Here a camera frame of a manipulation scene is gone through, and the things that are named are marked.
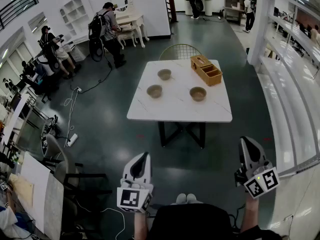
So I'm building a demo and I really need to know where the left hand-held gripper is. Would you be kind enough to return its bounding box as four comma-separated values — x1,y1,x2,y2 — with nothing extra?
116,152,154,214

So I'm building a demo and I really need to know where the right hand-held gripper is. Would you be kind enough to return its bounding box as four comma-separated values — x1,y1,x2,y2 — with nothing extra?
234,136,280,200

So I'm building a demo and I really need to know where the beige bowl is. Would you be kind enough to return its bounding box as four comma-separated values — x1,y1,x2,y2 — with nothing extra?
146,84,163,99
189,86,208,103
157,68,173,81

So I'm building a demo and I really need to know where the person's left forearm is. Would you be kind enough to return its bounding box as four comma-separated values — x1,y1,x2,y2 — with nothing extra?
133,211,150,240

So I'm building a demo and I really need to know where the person's right forearm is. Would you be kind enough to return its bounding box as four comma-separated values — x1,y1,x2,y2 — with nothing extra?
240,195,261,233

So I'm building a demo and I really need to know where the person's black clothing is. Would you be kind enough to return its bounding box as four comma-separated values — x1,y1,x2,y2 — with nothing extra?
147,203,283,240

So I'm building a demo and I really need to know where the white power strip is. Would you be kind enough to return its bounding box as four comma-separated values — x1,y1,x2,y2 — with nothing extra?
66,133,79,148

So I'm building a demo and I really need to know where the white metal staircase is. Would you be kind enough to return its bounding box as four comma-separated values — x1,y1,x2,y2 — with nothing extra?
247,0,320,177

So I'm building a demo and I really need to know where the grey chair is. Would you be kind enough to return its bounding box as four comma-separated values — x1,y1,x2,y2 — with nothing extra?
41,133,113,210

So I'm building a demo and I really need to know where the black and white sneaker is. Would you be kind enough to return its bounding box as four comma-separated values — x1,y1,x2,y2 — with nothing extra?
46,114,61,136
40,125,51,157

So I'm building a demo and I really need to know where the white board desk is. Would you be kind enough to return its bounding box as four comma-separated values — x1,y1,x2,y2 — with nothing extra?
19,151,65,240

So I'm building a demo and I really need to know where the wicker basket box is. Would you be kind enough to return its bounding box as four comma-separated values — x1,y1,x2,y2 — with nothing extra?
189,54,223,87

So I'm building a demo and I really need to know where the black office chair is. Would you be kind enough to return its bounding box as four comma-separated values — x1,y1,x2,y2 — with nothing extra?
21,66,61,104

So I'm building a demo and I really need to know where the white stool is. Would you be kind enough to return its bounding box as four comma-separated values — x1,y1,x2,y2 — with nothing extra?
116,30,138,50

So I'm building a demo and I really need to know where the grey open cabinet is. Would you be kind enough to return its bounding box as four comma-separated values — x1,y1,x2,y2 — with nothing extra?
223,0,247,26

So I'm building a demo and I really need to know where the white dressing table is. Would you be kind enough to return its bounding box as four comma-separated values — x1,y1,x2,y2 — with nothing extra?
109,0,150,49

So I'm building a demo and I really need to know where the white counter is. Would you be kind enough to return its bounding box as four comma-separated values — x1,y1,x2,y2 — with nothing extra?
183,0,213,17

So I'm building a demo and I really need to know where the white shelf unit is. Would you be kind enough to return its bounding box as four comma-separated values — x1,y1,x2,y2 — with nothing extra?
59,0,95,37

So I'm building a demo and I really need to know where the brown wooden ladder shelf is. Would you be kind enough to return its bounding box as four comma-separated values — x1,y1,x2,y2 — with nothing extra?
166,0,179,24

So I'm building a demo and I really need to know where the black mezzanine railing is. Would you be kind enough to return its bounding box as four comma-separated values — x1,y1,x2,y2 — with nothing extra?
0,0,40,32

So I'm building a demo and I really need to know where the black table leg frame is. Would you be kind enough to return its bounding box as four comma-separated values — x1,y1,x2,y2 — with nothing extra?
157,120,206,149

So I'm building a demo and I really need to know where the thin white cable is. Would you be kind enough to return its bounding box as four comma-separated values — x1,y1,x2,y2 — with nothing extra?
74,198,126,240

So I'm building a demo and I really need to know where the white power cable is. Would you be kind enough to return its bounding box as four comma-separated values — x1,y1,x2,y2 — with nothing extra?
63,90,79,145

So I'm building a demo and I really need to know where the black floor cable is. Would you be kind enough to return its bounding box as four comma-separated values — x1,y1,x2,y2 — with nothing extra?
69,55,113,95

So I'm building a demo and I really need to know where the gold wire chair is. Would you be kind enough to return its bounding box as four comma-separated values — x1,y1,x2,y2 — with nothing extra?
158,43,203,61

